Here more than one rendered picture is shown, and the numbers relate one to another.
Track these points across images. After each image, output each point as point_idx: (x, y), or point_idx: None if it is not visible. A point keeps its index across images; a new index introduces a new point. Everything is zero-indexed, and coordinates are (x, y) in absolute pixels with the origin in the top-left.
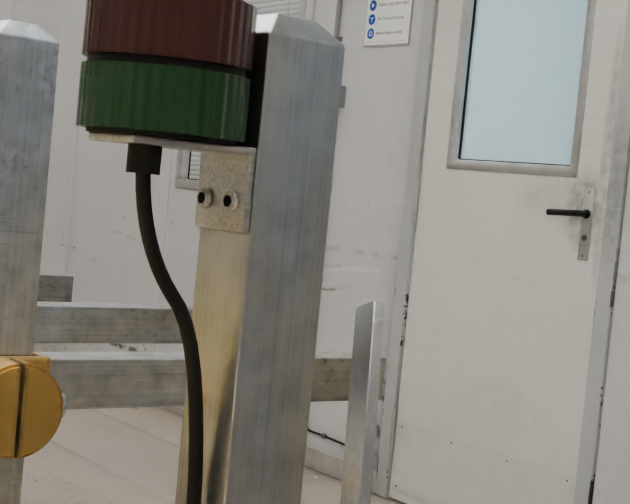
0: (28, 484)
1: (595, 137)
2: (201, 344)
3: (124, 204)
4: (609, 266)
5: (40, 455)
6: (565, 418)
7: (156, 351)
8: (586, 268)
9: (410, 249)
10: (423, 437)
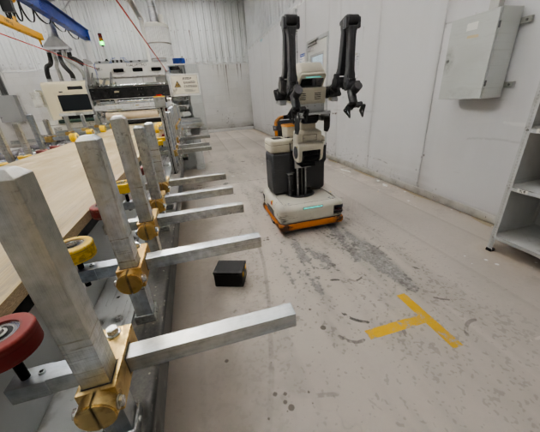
0: (255, 152)
1: (324, 85)
2: None
3: (278, 106)
4: (326, 107)
5: (260, 148)
6: (323, 133)
7: None
8: (324, 108)
9: None
10: None
